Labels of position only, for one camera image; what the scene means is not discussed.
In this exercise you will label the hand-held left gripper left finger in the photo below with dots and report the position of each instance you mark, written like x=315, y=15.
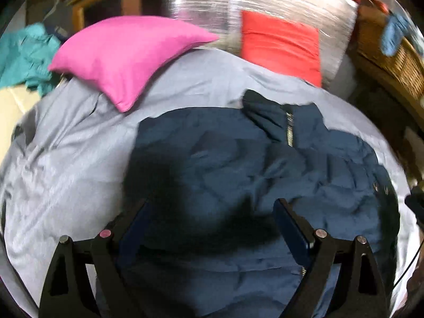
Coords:
x=135, y=235

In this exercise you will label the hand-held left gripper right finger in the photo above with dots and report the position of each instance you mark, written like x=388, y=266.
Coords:
x=291, y=235

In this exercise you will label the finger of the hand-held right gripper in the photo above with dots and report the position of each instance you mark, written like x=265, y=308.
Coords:
x=415, y=202

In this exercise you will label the navy blue jacket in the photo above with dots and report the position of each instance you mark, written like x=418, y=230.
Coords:
x=232, y=159

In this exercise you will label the grey bed sheet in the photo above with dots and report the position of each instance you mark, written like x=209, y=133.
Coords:
x=66, y=159

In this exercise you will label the wicker basket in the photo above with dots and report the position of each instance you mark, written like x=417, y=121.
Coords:
x=391, y=66

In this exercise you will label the white pillow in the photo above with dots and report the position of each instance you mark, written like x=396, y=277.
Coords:
x=344, y=76

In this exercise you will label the light blue cloth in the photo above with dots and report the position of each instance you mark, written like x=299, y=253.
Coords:
x=396, y=33

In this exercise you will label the cream foam pad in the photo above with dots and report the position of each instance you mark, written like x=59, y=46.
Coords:
x=13, y=112

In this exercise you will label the pink pillow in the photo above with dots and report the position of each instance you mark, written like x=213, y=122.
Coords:
x=126, y=56

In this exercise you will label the teal cloth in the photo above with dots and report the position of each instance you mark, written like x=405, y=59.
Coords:
x=23, y=56

